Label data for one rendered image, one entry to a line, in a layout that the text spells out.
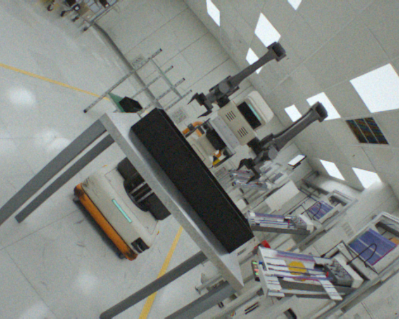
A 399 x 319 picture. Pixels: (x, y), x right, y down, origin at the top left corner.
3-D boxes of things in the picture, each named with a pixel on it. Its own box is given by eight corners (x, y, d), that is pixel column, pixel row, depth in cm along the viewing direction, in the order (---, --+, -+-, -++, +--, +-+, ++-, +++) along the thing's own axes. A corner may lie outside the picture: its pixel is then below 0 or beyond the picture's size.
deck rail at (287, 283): (266, 285, 216) (269, 278, 215) (266, 284, 218) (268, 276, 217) (354, 295, 212) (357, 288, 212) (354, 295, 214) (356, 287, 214)
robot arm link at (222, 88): (231, 93, 181) (222, 81, 180) (240, 87, 170) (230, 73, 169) (216, 104, 176) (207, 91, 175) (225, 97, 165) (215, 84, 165)
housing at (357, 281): (349, 295, 215) (354, 278, 213) (329, 271, 263) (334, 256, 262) (358, 296, 214) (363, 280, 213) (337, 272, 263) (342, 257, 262)
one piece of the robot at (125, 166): (111, 169, 258) (193, 106, 251) (152, 221, 264) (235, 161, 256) (99, 176, 225) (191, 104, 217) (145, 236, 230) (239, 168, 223)
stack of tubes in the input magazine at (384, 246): (371, 265, 214) (398, 243, 211) (348, 245, 264) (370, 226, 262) (378, 276, 214) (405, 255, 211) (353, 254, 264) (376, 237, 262)
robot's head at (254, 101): (241, 99, 211) (257, 88, 200) (259, 124, 213) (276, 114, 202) (231, 107, 202) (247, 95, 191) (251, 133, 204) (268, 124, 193)
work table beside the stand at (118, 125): (18, 214, 144) (136, 112, 137) (106, 318, 151) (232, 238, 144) (-41, 247, 99) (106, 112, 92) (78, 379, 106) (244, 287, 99)
